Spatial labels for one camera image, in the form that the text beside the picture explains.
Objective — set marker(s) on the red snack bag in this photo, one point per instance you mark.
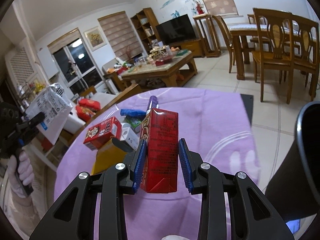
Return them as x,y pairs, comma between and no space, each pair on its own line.
90,104

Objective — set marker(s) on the small red drink carton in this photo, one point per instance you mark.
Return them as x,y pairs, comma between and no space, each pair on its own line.
101,133

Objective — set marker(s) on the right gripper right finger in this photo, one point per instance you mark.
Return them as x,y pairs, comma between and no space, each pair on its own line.
232,206

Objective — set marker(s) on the white printed plastic bag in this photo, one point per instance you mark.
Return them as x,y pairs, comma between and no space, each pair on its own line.
56,107

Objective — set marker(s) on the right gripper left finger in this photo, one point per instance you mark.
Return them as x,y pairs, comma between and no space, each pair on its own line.
72,215

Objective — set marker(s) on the front wooden dining chair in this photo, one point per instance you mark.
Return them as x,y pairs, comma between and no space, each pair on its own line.
276,51

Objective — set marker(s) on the framed sunflower picture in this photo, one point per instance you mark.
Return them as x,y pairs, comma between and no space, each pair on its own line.
95,38

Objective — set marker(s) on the purple tablecloth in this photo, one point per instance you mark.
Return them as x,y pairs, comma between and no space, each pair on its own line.
215,125

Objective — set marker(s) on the wooden dining chair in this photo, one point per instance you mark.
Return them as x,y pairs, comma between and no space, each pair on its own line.
276,51
308,59

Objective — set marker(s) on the tall wooden plant stand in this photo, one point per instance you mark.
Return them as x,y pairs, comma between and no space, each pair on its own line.
205,26

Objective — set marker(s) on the blue plastic wrapper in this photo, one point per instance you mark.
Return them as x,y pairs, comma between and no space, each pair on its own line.
133,113

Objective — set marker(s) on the wooden tv cabinet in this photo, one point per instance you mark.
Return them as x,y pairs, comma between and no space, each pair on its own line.
195,46

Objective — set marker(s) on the wooden bookshelf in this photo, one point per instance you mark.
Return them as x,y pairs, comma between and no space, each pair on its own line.
145,23

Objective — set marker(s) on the tall red drink carton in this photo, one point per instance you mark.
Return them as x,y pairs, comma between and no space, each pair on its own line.
160,131

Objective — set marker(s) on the black television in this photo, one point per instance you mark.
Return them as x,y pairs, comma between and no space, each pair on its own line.
178,29

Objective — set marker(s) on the left white gloved hand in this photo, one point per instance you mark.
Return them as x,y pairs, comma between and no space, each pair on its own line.
20,174

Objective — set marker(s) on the purple tube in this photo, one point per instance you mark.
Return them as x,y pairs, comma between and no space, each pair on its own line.
153,103

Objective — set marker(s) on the wooden coffee table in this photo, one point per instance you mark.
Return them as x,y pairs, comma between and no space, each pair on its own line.
174,74

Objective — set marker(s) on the white sofa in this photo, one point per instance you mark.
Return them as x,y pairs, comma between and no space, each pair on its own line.
79,116

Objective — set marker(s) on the wooden dining table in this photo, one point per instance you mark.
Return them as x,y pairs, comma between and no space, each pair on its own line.
239,34

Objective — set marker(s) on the small white box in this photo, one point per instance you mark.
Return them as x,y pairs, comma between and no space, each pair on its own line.
129,137

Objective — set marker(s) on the yellow paper envelope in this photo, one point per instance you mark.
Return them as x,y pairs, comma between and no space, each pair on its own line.
110,154

